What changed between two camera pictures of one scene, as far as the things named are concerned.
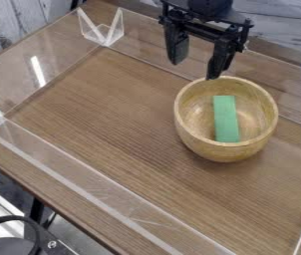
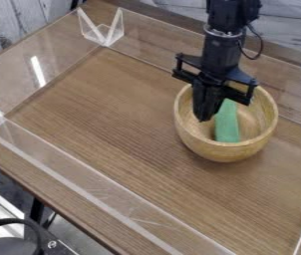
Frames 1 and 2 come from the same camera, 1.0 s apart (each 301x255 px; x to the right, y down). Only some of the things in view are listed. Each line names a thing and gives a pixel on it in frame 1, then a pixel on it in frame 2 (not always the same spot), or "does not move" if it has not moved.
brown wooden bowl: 257,118 does not move
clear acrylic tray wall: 78,104 does not move
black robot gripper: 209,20 → 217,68
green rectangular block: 226,128 does not move
